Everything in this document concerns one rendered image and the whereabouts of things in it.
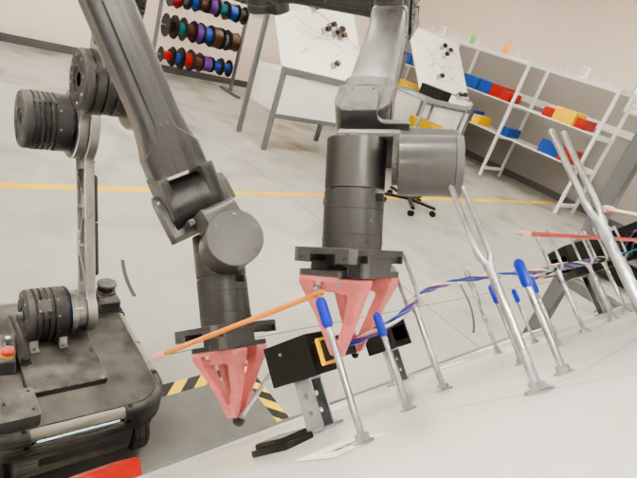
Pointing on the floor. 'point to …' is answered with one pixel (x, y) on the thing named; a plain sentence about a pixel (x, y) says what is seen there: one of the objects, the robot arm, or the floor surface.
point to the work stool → (408, 198)
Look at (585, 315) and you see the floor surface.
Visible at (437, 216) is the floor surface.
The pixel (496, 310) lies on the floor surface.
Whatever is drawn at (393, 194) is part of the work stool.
